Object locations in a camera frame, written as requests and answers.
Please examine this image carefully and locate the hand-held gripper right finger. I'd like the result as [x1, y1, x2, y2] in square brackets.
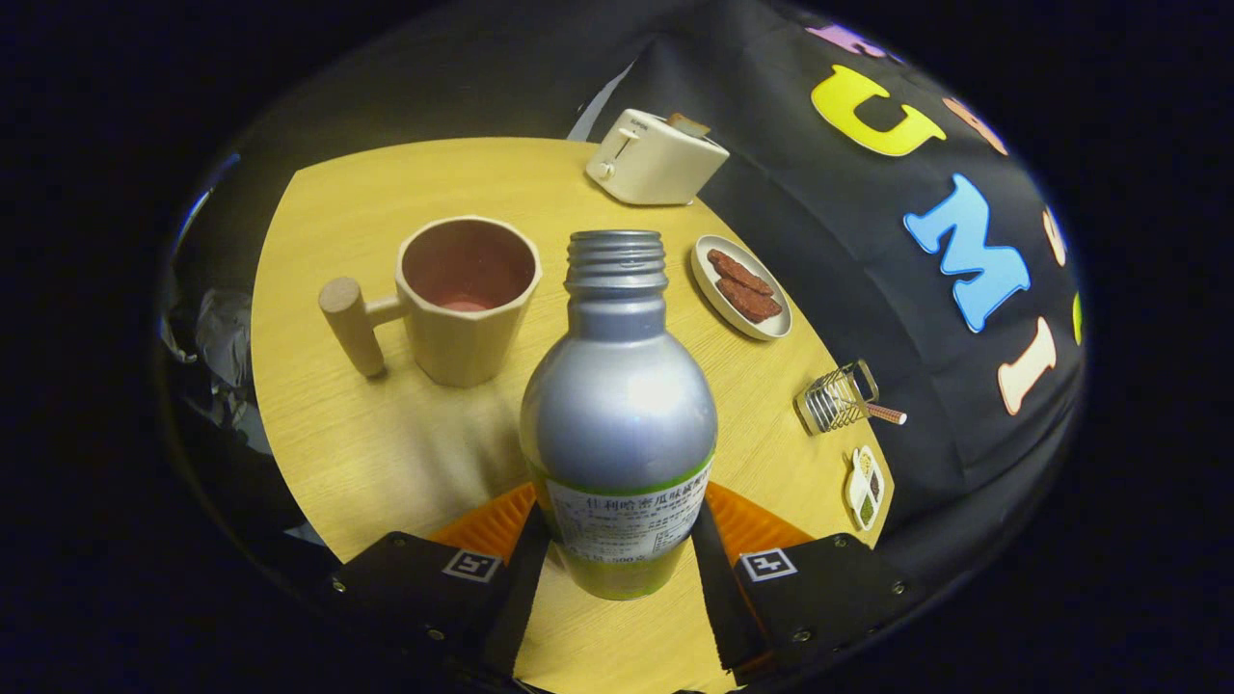
[690, 482, 931, 687]

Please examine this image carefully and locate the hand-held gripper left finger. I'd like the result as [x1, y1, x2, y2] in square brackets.
[323, 482, 552, 681]

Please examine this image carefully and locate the beige cup wooden handle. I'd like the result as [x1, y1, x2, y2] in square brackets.
[318, 215, 544, 389]

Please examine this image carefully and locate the silver bottle green label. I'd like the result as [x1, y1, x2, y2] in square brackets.
[520, 229, 719, 601]

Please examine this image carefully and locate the white divided condiment dish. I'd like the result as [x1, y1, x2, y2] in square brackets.
[845, 444, 886, 532]

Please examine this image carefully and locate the wooden table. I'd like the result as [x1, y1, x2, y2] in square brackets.
[251, 137, 896, 694]

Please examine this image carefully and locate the brown meat slice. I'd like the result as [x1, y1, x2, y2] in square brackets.
[715, 278, 784, 324]
[708, 249, 775, 296]

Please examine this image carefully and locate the crumpled grey plastic sheet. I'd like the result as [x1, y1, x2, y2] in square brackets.
[162, 287, 266, 454]

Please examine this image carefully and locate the small beige plate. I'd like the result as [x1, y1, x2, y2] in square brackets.
[690, 234, 793, 342]

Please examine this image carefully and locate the cream white toaster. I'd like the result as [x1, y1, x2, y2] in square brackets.
[585, 108, 731, 206]

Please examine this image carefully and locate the metal wire basket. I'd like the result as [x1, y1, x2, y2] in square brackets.
[795, 360, 880, 436]

